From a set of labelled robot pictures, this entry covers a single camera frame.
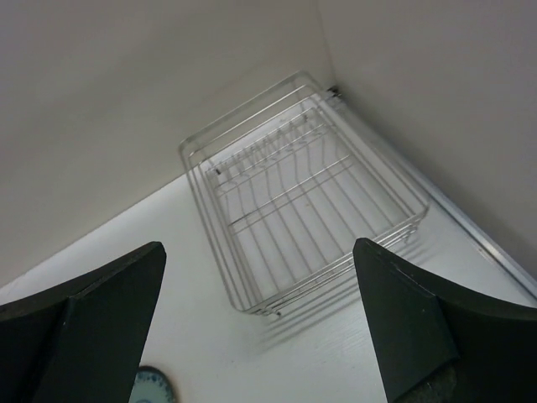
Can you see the aluminium table edge rail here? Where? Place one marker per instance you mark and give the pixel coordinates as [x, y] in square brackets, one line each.
[450, 244]

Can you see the dark green patterned plate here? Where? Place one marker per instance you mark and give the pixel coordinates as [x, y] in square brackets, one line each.
[151, 386]

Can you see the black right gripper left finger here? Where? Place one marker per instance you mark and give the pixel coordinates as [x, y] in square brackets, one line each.
[82, 340]

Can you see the metal wire dish rack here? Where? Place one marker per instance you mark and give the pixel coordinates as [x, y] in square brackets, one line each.
[284, 187]

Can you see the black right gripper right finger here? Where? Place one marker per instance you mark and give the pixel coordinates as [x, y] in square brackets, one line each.
[437, 341]

